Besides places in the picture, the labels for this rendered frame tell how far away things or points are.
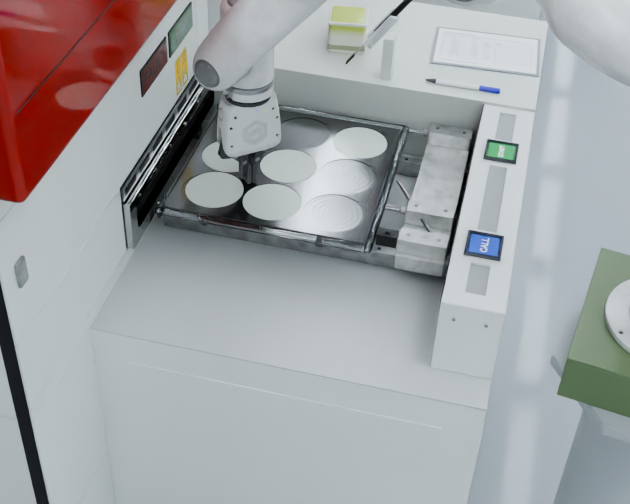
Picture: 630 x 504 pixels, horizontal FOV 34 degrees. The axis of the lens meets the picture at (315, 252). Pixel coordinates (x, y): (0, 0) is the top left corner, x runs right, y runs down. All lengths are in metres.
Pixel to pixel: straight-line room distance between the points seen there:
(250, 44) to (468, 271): 0.46
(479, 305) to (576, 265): 1.64
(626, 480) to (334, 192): 0.68
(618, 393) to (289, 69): 0.87
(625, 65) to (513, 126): 0.57
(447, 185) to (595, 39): 0.59
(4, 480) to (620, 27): 1.10
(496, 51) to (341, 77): 0.33
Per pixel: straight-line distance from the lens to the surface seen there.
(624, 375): 1.54
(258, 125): 1.70
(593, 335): 1.58
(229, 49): 1.51
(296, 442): 1.69
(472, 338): 1.53
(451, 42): 2.10
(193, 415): 1.71
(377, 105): 1.97
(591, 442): 1.75
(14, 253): 1.35
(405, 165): 1.94
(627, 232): 3.29
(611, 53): 1.34
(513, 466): 2.55
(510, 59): 2.07
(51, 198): 1.42
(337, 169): 1.82
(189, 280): 1.71
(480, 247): 1.59
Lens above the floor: 1.97
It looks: 41 degrees down
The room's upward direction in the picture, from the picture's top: 3 degrees clockwise
